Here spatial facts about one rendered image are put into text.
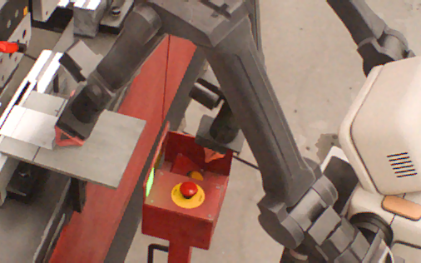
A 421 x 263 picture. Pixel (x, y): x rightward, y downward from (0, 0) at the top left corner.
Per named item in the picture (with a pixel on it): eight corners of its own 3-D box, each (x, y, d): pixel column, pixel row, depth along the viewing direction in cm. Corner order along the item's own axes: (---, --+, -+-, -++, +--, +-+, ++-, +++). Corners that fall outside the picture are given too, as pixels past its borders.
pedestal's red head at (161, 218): (208, 251, 177) (216, 205, 164) (141, 234, 179) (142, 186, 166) (227, 186, 191) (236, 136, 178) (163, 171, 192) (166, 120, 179)
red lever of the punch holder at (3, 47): (7, 43, 122) (28, 44, 131) (-13, 39, 122) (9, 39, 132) (5, 54, 122) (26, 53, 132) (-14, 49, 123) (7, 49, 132)
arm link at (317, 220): (325, 252, 111) (347, 226, 113) (285, 205, 109) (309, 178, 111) (294, 250, 119) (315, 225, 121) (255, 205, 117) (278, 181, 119)
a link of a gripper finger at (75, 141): (40, 142, 147) (58, 120, 140) (53, 116, 152) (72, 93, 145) (67, 161, 149) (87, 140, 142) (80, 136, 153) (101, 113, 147)
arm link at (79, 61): (101, 101, 128) (136, 66, 131) (56, 52, 127) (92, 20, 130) (89, 116, 139) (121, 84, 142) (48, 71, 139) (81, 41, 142)
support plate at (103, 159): (116, 191, 145) (116, 187, 145) (-3, 152, 148) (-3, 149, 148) (146, 124, 157) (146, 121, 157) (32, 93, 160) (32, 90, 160)
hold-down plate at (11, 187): (28, 205, 155) (27, 196, 152) (6, 197, 155) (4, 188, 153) (77, 106, 175) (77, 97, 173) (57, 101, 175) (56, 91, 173)
